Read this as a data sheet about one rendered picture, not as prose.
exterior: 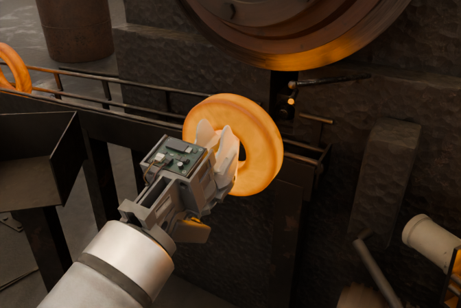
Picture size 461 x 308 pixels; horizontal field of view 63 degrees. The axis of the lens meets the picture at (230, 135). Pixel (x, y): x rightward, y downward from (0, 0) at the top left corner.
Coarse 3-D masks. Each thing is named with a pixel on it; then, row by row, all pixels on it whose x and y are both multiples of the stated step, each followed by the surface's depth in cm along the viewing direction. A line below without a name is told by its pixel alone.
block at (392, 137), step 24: (384, 120) 68; (384, 144) 63; (408, 144) 61; (384, 168) 64; (408, 168) 63; (360, 192) 69; (384, 192) 66; (360, 216) 71; (384, 216) 69; (384, 240) 71
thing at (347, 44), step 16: (176, 0) 71; (384, 0) 54; (400, 0) 53; (192, 16) 71; (368, 16) 56; (384, 16) 55; (208, 32) 71; (352, 32) 58; (368, 32) 57; (224, 48) 70; (240, 48) 69; (320, 48) 61; (336, 48) 60; (352, 48) 59; (256, 64) 69; (272, 64) 67; (288, 64) 65; (304, 64) 64; (320, 64) 63
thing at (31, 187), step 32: (0, 128) 89; (32, 128) 90; (64, 128) 91; (0, 160) 93; (32, 160) 93; (64, 160) 79; (0, 192) 83; (32, 192) 82; (64, 192) 78; (32, 224) 88; (64, 256) 98
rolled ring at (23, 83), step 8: (0, 48) 112; (8, 48) 113; (0, 56) 113; (8, 56) 111; (16, 56) 113; (8, 64) 113; (16, 64) 112; (24, 64) 114; (0, 72) 123; (16, 72) 112; (24, 72) 114; (0, 80) 122; (16, 80) 114; (24, 80) 114; (16, 88) 117; (24, 88) 115; (24, 96) 118
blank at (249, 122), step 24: (216, 96) 54; (240, 96) 53; (192, 120) 55; (216, 120) 53; (240, 120) 51; (264, 120) 51; (264, 144) 51; (240, 168) 55; (264, 168) 53; (240, 192) 57
